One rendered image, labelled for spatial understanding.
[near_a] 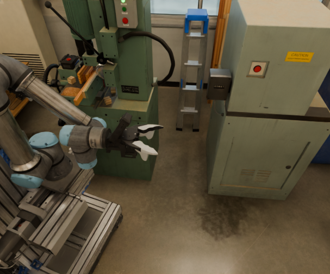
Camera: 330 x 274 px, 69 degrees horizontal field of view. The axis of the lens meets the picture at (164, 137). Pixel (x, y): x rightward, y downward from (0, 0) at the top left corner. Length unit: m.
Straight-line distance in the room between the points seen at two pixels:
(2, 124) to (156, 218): 1.40
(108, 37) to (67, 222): 0.98
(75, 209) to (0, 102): 0.64
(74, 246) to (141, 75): 1.17
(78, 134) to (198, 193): 1.48
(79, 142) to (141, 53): 0.82
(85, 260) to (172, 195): 0.85
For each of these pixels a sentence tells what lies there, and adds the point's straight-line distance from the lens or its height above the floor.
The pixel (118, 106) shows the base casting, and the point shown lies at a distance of 1.69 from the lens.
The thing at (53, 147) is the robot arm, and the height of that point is 1.01.
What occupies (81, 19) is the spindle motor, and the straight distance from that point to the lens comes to 1.60.
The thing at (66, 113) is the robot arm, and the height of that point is 1.23.
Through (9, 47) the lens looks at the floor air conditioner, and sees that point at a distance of 3.38.
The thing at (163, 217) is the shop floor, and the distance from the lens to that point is 2.03.
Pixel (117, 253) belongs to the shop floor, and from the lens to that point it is 1.95.
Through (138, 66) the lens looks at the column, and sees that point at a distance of 1.57.
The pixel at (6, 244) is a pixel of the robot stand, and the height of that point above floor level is 0.77.
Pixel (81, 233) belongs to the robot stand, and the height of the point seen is 0.21.
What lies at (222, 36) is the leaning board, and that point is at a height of 0.83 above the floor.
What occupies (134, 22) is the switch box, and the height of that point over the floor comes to 1.35.
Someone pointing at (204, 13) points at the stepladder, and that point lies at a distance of 2.17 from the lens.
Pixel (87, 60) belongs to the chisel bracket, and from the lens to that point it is 1.77.
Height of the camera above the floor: 1.82
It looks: 45 degrees down
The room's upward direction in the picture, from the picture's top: straight up
